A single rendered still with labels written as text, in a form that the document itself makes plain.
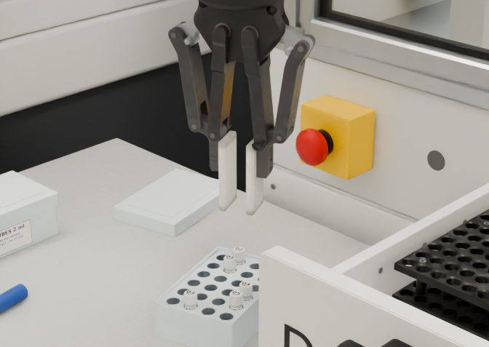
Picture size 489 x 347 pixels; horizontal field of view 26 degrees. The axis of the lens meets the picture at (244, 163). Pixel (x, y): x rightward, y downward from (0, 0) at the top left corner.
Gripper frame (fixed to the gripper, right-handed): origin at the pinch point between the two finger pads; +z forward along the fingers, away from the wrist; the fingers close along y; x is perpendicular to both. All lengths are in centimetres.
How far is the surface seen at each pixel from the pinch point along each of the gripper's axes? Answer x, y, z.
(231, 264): 0.9, -1.4, 10.4
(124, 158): 30.0, -27.3, 14.8
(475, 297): -13.3, 23.7, 0.9
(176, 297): -5.1, -4.7, 11.4
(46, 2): 36, -40, -3
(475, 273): -9.7, 23.1, 0.9
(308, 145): 14.9, 2.1, 2.8
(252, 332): -4.3, 2.6, 14.1
